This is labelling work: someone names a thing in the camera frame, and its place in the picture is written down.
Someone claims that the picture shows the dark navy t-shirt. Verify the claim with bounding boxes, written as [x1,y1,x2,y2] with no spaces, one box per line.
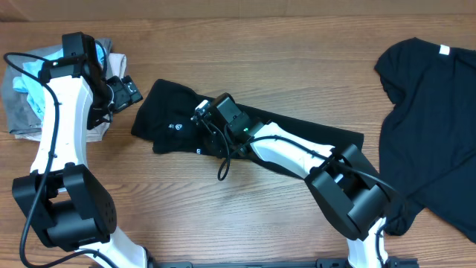
[375,38,475,241]

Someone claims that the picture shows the beige folded shirt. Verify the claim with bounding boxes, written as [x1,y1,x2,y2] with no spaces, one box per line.
[14,53,126,142]

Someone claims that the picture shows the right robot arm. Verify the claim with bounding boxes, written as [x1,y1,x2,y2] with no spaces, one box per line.
[191,95,396,267]

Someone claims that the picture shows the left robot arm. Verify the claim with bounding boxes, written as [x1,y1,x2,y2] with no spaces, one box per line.
[12,52,154,267]

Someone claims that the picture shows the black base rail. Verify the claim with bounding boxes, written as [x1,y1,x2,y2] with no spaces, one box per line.
[148,257,421,268]

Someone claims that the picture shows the grey folded shirt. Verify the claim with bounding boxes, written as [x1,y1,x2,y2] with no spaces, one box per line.
[1,38,113,135]

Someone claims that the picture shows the black t-shirt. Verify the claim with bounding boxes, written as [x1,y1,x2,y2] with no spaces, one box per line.
[131,79,364,158]

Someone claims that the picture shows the light blue printed t-shirt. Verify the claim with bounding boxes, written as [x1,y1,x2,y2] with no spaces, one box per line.
[13,44,109,122]

